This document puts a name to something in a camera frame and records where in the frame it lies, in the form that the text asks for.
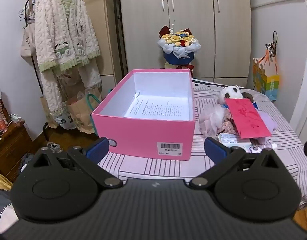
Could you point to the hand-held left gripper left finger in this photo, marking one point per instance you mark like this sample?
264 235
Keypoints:
97 151

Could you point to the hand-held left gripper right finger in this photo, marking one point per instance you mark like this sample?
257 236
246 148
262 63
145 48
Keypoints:
216 151

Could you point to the white tissue packet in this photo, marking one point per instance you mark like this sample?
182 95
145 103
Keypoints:
231 140

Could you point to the pink floral cloth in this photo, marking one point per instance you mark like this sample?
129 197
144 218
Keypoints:
228 127

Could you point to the red envelope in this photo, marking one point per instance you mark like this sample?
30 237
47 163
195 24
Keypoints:
248 120

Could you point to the lavender mesh pouch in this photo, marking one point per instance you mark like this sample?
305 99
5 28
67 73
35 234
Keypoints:
268 122

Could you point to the pink cardboard box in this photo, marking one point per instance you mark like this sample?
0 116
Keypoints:
143 135

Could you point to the panda plush toy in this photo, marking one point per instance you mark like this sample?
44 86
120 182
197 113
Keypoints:
231 92

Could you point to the brown paper bag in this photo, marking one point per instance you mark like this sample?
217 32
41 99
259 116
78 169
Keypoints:
47 112
81 115

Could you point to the grey black shoe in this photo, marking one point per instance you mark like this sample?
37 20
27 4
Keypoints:
53 147

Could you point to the white plastic bag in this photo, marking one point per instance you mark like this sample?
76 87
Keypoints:
64 121

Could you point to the printed paper sheet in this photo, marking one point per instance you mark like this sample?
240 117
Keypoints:
156 108

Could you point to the fluffy white pajama pants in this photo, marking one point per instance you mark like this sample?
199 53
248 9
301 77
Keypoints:
91 75

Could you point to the colourful gift bag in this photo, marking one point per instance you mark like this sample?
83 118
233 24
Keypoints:
267 85

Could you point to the wooden cabinet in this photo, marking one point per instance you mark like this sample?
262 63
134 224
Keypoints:
11 150

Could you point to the black clothes rack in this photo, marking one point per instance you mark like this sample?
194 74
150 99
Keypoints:
36 76

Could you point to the yellow cloth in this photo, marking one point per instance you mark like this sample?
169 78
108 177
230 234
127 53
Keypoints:
2 181

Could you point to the orange drink bottle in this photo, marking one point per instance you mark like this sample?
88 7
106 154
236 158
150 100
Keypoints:
1 122

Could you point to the yellow flower bouquet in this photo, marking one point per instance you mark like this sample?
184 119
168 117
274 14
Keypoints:
178 52

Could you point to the white grey cloth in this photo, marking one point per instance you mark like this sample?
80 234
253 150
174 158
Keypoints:
3 207

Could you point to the beige tall cabinet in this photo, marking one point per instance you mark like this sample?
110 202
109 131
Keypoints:
103 30

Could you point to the canvas tote bag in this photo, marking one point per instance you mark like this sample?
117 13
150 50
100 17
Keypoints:
27 42

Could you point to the fluffy white green pajama jacket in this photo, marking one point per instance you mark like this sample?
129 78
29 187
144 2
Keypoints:
66 25

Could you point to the beige wardrobe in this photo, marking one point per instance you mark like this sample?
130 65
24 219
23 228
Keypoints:
193 17

